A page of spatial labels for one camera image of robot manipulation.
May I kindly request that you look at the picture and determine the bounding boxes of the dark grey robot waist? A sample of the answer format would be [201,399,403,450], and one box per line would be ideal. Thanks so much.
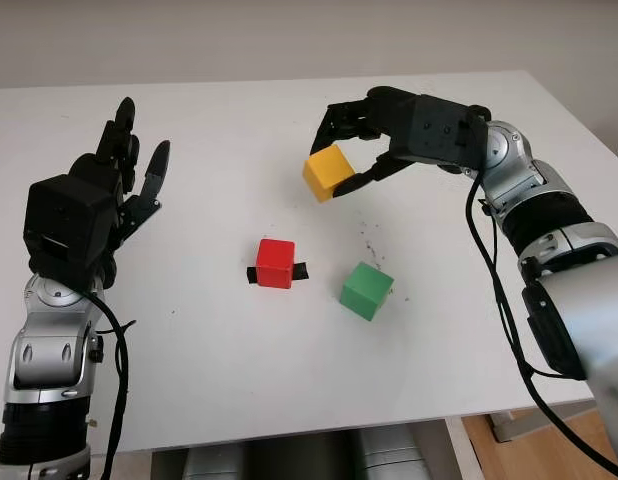
[243,432,360,480]

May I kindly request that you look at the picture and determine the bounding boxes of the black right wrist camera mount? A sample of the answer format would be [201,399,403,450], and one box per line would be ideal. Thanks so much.
[388,94,490,175]

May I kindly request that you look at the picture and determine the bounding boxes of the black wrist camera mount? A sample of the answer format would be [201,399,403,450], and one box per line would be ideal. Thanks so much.
[388,94,490,175]
[22,173,124,294]

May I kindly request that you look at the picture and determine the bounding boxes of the yellow cube block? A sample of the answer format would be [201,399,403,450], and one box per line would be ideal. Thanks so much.
[302,145,356,204]

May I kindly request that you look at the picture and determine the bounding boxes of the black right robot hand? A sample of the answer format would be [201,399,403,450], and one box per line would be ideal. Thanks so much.
[308,85,421,199]

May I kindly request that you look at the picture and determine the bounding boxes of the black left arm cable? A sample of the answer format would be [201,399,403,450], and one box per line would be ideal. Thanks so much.
[83,292,138,480]

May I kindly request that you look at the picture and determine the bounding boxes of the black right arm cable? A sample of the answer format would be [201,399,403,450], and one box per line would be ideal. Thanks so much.
[466,174,618,480]

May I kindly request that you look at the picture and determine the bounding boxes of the black tape strip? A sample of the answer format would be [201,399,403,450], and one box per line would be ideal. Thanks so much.
[246,260,309,285]

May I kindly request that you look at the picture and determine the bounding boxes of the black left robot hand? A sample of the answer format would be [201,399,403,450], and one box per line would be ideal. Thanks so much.
[68,97,173,292]

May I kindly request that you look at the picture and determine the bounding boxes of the grey metal table bracket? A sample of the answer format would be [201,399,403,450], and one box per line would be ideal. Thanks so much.
[488,409,598,444]

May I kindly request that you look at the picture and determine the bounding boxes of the red cube block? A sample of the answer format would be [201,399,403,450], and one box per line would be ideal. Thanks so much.
[255,238,296,290]

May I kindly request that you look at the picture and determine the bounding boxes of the grey robot thigh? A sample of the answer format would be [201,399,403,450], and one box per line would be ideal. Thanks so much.
[358,427,425,480]
[181,442,245,480]

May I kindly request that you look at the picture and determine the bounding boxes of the green cube block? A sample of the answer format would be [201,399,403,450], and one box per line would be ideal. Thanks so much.
[338,260,394,322]

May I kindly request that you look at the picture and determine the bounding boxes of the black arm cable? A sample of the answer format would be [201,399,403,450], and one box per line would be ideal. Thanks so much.
[83,292,138,480]
[466,174,618,480]

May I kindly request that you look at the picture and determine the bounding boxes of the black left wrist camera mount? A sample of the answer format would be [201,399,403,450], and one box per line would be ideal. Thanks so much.
[22,173,124,294]

